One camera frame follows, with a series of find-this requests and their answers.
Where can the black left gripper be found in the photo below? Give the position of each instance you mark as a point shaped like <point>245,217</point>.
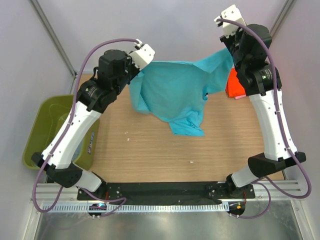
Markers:
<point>128,60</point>

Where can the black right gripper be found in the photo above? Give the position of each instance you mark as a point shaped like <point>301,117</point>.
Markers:
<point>227,41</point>

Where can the teal t shirt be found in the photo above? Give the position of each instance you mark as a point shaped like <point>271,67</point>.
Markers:
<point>176,92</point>

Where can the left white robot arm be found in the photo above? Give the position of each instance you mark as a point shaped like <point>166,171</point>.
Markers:
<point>90,103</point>

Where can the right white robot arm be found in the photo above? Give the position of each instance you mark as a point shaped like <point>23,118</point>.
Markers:
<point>256,72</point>

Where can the folded orange t shirt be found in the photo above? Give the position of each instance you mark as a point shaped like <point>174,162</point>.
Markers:
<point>233,87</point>

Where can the folded pink t shirt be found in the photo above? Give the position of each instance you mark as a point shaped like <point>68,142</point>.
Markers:
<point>239,97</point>

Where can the olive green plastic bin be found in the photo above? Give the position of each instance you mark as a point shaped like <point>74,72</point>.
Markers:
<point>50,117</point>

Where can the grey blue t shirt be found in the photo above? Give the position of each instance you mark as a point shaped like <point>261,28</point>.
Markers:
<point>77,155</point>

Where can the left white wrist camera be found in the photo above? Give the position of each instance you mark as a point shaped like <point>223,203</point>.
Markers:
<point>142,56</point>

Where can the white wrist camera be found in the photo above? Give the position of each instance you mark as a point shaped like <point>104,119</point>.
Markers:
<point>142,56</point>
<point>232,13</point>

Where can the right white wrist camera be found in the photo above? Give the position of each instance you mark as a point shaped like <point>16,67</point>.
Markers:
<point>232,13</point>

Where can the right aluminium corner post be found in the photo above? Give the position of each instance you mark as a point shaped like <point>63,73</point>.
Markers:
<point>281,17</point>

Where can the aluminium corner post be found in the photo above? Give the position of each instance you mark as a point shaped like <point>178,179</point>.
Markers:
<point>52,35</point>
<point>281,17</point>

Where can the left aluminium corner post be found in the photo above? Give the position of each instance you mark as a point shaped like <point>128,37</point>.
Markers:
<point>52,35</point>

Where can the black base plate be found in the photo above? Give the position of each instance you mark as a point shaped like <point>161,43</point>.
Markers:
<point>173,193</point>

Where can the aluminium frame rail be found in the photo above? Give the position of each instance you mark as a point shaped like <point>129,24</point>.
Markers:
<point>49,191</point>

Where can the white slotted cable duct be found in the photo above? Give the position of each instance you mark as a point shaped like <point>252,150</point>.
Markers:
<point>90,207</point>

